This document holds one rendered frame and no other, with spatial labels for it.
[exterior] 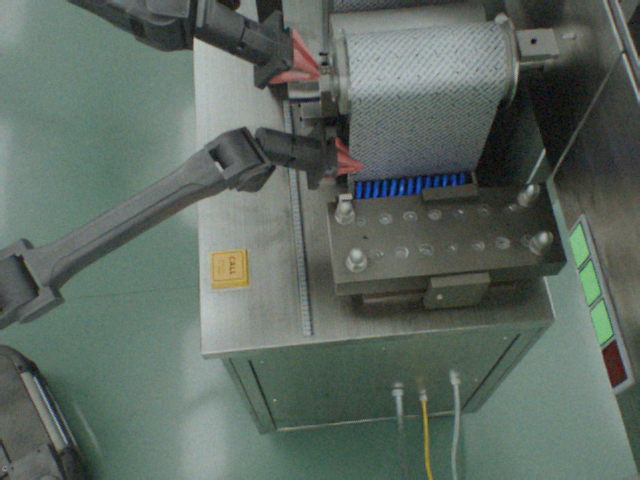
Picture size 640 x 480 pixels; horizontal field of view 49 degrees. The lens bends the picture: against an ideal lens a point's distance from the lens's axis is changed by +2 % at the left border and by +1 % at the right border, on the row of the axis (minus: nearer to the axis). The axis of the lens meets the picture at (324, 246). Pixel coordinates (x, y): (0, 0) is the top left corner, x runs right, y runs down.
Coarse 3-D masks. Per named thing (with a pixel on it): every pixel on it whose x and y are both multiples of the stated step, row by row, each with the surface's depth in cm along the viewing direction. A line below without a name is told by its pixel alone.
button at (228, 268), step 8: (216, 256) 132; (224, 256) 132; (232, 256) 132; (240, 256) 132; (216, 264) 131; (224, 264) 131; (232, 264) 131; (240, 264) 131; (216, 272) 131; (224, 272) 131; (232, 272) 131; (240, 272) 131; (216, 280) 130; (224, 280) 130; (232, 280) 130; (240, 280) 130
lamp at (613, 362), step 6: (612, 348) 96; (606, 354) 98; (612, 354) 96; (618, 354) 94; (606, 360) 98; (612, 360) 96; (618, 360) 94; (606, 366) 98; (612, 366) 96; (618, 366) 94; (612, 372) 96; (618, 372) 94; (612, 378) 97; (618, 378) 95; (624, 378) 93; (612, 384) 97
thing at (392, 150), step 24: (432, 120) 112; (456, 120) 112; (480, 120) 113; (360, 144) 116; (384, 144) 116; (408, 144) 117; (432, 144) 118; (456, 144) 119; (480, 144) 119; (384, 168) 123; (408, 168) 124; (432, 168) 125; (456, 168) 126
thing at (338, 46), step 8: (504, 32) 106; (336, 40) 106; (336, 48) 106; (344, 64) 104; (344, 72) 104; (344, 80) 104; (344, 88) 105; (504, 88) 107; (344, 96) 105; (504, 96) 109; (344, 104) 107; (344, 112) 109
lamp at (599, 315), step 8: (600, 304) 98; (592, 312) 101; (600, 312) 98; (600, 320) 98; (608, 320) 96; (600, 328) 99; (608, 328) 96; (600, 336) 99; (608, 336) 96; (600, 344) 99
